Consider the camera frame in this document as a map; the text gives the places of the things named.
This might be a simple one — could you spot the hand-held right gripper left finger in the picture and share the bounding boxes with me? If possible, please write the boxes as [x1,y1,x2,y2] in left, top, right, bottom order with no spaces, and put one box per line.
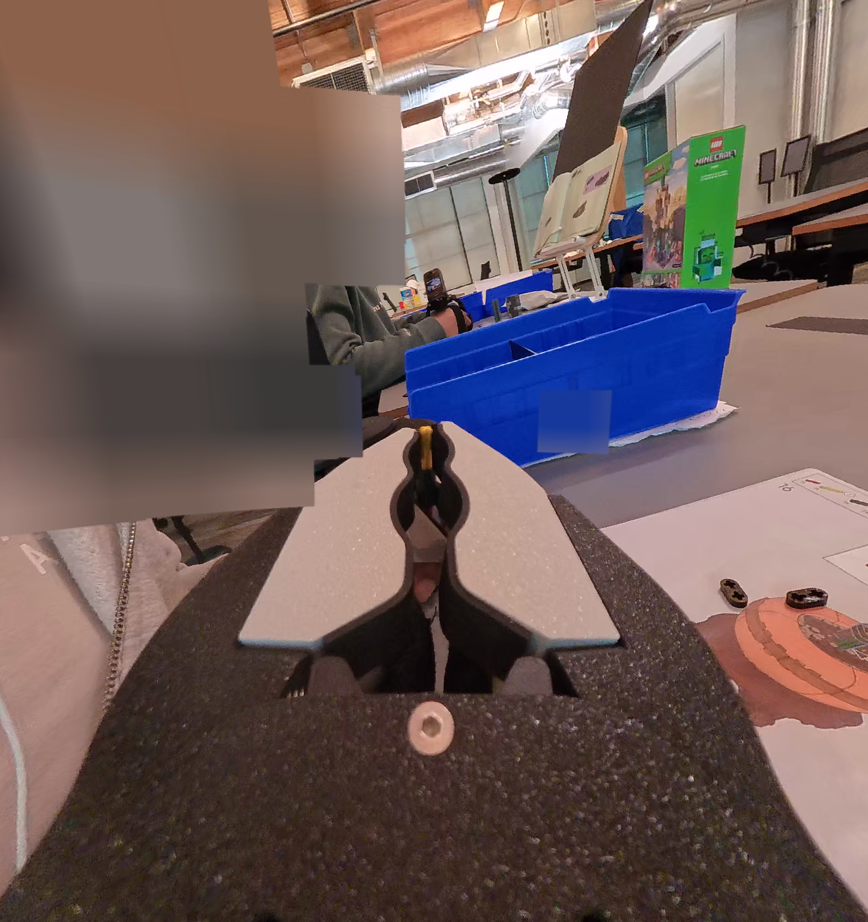
[238,424,424,647]

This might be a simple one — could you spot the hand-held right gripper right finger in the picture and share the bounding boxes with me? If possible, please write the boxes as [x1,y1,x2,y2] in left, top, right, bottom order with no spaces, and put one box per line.
[437,420,623,658]

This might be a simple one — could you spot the dark desk mat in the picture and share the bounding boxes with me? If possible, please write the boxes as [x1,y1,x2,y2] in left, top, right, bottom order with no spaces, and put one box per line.
[767,315,868,339]

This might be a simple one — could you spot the black chair base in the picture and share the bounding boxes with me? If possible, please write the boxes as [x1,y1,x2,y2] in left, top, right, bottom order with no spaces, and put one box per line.
[152,514,230,567]

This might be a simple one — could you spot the white instruction booklet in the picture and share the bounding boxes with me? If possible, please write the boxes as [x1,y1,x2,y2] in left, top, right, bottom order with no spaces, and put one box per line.
[601,472,868,922]

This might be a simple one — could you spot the white paper sheet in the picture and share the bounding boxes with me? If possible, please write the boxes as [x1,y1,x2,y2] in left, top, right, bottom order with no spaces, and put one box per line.
[605,401,739,449]

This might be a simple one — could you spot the blue plastic parts bin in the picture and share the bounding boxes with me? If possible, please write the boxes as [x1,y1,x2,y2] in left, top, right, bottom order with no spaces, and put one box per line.
[403,287,746,468]

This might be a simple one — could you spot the blue background bin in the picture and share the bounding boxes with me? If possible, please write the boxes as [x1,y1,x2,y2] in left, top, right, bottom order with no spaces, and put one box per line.
[462,271,554,322]

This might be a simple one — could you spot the white book stand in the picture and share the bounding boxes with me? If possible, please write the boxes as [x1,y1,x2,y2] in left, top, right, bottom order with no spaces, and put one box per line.
[534,241,610,301]

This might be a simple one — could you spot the open instruction book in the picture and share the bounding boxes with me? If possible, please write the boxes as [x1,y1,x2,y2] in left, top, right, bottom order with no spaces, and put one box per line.
[532,140,628,258]

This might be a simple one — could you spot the green toy set box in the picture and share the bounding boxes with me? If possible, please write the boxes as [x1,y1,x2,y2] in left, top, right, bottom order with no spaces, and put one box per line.
[640,125,747,291]

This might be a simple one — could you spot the wood-edged office table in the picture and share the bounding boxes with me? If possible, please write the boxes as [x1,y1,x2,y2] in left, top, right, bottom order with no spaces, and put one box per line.
[734,170,868,286]

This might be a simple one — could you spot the black board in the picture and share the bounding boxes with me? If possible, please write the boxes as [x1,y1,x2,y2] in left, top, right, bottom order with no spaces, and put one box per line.
[552,0,655,190]

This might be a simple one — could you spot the ceiling air unit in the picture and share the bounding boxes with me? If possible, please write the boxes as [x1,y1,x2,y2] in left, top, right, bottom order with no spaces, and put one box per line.
[291,58,376,95]

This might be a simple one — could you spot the white cable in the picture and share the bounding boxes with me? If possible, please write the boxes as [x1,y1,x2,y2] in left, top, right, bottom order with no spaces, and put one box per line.
[0,625,30,877]

